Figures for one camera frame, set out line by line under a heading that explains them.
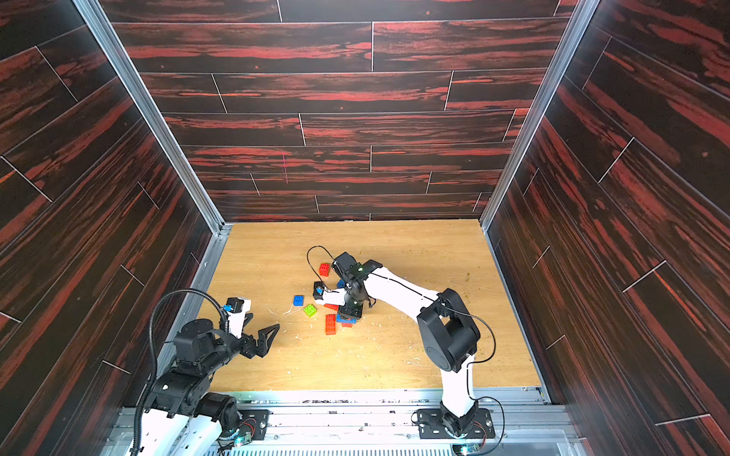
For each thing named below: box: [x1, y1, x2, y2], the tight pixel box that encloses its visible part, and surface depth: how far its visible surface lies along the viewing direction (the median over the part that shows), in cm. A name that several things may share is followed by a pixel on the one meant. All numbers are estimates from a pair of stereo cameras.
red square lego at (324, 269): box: [319, 262, 331, 277], surface depth 108 cm
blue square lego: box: [292, 294, 306, 307], surface depth 98 cm
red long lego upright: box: [325, 313, 337, 336], surface depth 93 cm
